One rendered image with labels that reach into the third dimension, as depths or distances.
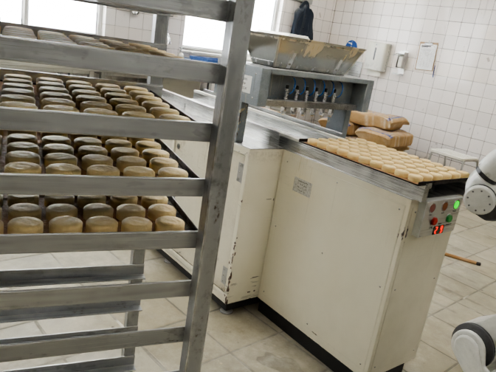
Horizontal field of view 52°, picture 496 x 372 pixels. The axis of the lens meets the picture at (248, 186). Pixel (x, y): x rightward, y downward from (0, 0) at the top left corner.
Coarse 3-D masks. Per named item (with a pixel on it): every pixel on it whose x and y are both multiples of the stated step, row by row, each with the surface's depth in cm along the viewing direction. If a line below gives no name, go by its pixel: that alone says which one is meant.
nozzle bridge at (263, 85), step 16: (256, 64) 223; (256, 80) 209; (272, 80) 221; (288, 80) 227; (320, 80) 239; (336, 80) 233; (352, 80) 240; (368, 80) 247; (256, 96) 209; (272, 96) 224; (288, 96) 230; (320, 96) 242; (352, 96) 255; (368, 96) 250; (240, 112) 219; (336, 112) 265; (240, 128) 221; (336, 128) 266
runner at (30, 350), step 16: (96, 336) 81; (112, 336) 83; (128, 336) 84; (144, 336) 85; (160, 336) 86; (176, 336) 88; (0, 352) 76; (16, 352) 77; (32, 352) 78; (48, 352) 79; (64, 352) 80; (80, 352) 81
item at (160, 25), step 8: (160, 16) 110; (168, 16) 111; (160, 24) 111; (168, 24) 111; (152, 32) 112; (160, 32) 111; (152, 40) 112; (160, 40) 112; (152, 80) 114; (160, 80) 115; (136, 256) 126; (144, 256) 127; (128, 280) 130; (136, 280) 128; (128, 312) 130; (136, 312) 131; (128, 320) 131; (136, 320) 132; (128, 352) 134
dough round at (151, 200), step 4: (144, 196) 96; (148, 196) 96; (152, 196) 97; (156, 196) 97; (160, 196) 97; (164, 196) 98; (144, 200) 95; (148, 200) 95; (152, 200) 95; (156, 200) 95; (160, 200) 95; (164, 200) 96; (144, 204) 95; (148, 204) 95
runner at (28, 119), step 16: (0, 112) 65; (16, 112) 66; (32, 112) 67; (48, 112) 68; (64, 112) 69; (0, 128) 66; (16, 128) 67; (32, 128) 68; (48, 128) 68; (64, 128) 69; (80, 128) 70; (96, 128) 71; (112, 128) 72; (128, 128) 73; (144, 128) 74; (160, 128) 75; (176, 128) 76; (192, 128) 77; (208, 128) 78
